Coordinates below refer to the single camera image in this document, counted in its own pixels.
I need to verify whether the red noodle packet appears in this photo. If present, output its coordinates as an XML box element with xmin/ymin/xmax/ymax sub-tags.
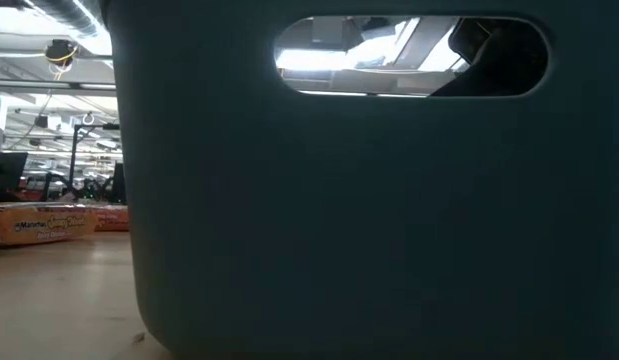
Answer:
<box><xmin>91</xmin><ymin>203</ymin><xmax>131</xmax><ymax>233</ymax></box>
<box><xmin>0</xmin><ymin>201</ymin><xmax>99</xmax><ymax>247</ymax></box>

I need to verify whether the teal plastic bin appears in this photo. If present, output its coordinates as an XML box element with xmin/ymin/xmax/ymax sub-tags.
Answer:
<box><xmin>102</xmin><ymin>0</ymin><xmax>619</xmax><ymax>360</ymax></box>

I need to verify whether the black metal stand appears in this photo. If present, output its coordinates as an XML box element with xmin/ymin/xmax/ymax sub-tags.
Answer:
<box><xmin>67</xmin><ymin>122</ymin><xmax>128</xmax><ymax>205</ymax></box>

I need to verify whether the black computer monitor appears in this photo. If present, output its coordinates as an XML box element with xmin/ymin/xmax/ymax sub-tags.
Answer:
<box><xmin>0</xmin><ymin>151</ymin><xmax>29</xmax><ymax>197</ymax></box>

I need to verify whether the hanging black yellow cord reel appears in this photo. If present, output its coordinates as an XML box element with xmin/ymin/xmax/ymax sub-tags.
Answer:
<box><xmin>43</xmin><ymin>38</ymin><xmax>80</xmax><ymax>69</ymax></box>

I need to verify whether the ceiling air duct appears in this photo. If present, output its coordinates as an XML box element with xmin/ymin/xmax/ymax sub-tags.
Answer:
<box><xmin>26</xmin><ymin>0</ymin><xmax>106</xmax><ymax>39</ymax></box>

